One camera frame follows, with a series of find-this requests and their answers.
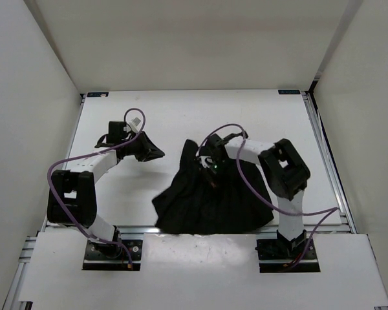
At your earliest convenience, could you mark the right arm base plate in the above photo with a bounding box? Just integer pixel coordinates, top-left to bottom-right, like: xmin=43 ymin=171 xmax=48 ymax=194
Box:
xmin=255 ymin=239 xmax=321 ymax=273

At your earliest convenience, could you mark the white front cover board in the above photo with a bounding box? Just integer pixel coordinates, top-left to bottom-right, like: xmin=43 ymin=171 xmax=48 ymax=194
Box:
xmin=19 ymin=231 xmax=388 ymax=309

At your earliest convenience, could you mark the aluminium table edge rail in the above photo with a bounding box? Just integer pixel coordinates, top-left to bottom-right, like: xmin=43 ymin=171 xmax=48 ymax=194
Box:
xmin=41 ymin=222 xmax=356 ymax=238

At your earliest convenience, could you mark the right aluminium side rail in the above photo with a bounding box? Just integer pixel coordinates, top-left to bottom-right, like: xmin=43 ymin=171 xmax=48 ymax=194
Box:
xmin=302 ymin=91 xmax=358 ymax=234

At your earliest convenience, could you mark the blue left corner label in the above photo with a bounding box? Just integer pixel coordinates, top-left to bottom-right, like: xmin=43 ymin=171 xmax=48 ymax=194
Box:
xmin=87 ymin=92 xmax=109 ymax=98

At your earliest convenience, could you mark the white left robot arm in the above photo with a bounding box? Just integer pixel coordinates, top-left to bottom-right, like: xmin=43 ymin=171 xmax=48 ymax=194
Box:
xmin=47 ymin=132 xmax=165 ymax=262

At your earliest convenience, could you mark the blue right corner label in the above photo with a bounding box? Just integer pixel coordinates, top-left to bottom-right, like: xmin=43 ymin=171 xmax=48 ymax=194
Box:
xmin=278 ymin=89 xmax=301 ymax=95

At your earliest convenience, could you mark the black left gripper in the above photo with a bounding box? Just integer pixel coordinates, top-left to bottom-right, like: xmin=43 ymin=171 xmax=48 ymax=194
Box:
xmin=121 ymin=131 xmax=164 ymax=162

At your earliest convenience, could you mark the black pleated skirt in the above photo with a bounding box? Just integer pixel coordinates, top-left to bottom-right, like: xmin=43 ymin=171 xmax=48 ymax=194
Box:
xmin=152 ymin=139 xmax=274 ymax=231

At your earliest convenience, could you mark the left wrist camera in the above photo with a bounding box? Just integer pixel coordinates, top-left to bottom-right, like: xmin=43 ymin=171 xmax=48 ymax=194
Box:
xmin=106 ymin=121 xmax=127 ymax=144

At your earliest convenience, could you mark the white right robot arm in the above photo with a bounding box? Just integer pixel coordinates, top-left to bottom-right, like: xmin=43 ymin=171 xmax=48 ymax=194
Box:
xmin=197 ymin=134 xmax=310 ymax=259

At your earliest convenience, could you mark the blue corner label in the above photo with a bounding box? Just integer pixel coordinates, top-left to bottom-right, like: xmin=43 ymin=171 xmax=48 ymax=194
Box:
xmin=87 ymin=92 xmax=109 ymax=98
xmin=278 ymin=89 xmax=301 ymax=95

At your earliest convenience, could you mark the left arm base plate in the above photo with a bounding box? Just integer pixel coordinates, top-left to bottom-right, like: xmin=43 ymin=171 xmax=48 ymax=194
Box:
xmin=82 ymin=237 xmax=143 ymax=271

